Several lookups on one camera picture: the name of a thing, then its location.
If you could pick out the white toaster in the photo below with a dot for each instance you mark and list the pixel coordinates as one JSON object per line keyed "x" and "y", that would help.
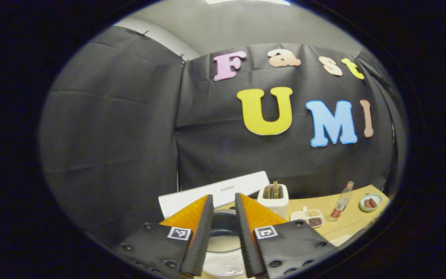
{"x": 275, "y": 205}

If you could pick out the white rice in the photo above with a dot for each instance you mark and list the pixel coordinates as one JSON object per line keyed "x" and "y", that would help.
{"x": 223, "y": 244}
{"x": 341, "y": 240}

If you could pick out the pale green plate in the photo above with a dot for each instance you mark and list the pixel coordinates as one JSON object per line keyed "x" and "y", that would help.
{"x": 371, "y": 207}

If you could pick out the clear plastic water bottle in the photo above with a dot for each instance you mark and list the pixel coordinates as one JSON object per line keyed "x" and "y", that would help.
{"x": 341, "y": 203}

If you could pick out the brown bread slice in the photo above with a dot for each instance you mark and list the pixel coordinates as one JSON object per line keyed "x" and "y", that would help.
{"x": 274, "y": 190}

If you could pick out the white divided dish of beans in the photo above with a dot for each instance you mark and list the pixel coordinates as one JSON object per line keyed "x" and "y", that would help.
{"x": 310, "y": 217}

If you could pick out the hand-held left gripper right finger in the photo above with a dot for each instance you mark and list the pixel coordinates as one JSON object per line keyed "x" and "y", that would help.
{"x": 246, "y": 240}

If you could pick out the red meat slice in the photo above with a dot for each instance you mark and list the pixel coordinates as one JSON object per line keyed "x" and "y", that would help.
{"x": 367, "y": 203}
{"x": 373, "y": 202}

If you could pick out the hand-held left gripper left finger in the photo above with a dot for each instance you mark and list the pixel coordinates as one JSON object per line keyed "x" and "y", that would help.
{"x": 201, "y": 240}

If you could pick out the long ceiling light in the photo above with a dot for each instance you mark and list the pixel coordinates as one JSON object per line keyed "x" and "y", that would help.
{"x": 246, "y": 2}

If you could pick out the white rice cooker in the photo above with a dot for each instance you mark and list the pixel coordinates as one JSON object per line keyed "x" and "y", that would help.
{"x": 223, "y": 190}

